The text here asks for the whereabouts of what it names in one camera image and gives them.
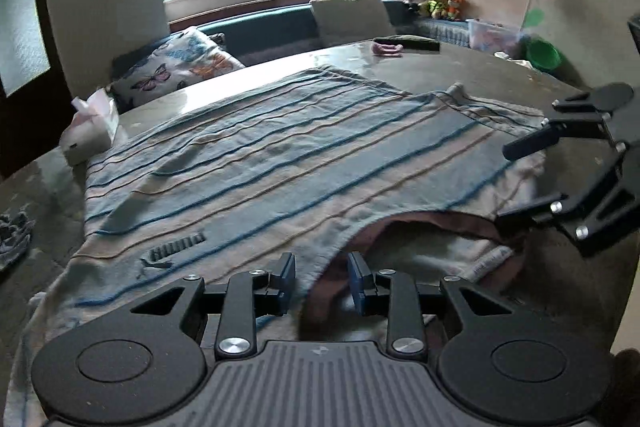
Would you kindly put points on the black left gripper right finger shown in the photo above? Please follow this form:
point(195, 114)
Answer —
point(456, 303)

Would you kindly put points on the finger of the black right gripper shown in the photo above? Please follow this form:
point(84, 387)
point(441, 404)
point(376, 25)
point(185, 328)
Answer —
point(523, 217)
point(545, 137)

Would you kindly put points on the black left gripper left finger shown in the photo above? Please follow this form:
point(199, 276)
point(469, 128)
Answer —
point(185, 306)

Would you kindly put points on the striped blue beige knit garment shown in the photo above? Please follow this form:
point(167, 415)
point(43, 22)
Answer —
point(317, 164)

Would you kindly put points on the green plastic bucket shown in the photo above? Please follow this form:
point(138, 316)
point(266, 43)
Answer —
point(543, 55)

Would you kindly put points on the clear plastic storage box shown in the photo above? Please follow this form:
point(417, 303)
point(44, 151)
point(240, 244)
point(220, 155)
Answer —
point(491, 38)

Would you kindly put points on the orange green plush toys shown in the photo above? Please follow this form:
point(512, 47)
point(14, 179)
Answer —
point(442, 9)

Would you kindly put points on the black remote control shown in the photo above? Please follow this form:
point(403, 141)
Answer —
point(409, 42)

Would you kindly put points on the white pink tissue box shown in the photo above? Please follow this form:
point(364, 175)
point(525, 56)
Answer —
point(92, 130)

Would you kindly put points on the plain beige cushion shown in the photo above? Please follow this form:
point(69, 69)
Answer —
point(347, 21)

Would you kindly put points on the grey blue knit cloth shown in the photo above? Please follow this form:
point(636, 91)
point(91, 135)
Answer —
point(16, 237)

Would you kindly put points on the butterfly print pillow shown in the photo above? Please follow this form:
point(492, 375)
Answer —
point(184, 60)

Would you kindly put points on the teal window bench seat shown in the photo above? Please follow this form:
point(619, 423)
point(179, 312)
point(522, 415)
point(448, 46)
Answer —
point(265, 35)

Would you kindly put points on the dark door with frosted glass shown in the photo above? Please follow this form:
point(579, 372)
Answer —
point(36, 105)

